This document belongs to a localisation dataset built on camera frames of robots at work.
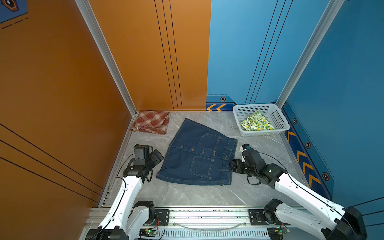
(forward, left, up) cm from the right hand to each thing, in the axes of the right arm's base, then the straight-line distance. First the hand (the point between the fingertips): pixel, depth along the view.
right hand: (231, 165), depth 80 cm
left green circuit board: (-29, +42, -11) cm, 52 cm away
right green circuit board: (-29, -19, -12) cm, 37 cm away
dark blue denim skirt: (+11, +18, -8) cm, 23 cm away
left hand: (+6, +42, +1) cm, 42 cm away
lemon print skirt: (+35, -23, -4) cm, 42 cm away
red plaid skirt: (+37, +52, -5) cm, 64 cm away
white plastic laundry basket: (+47, -37, -5) cm, 60 cm away
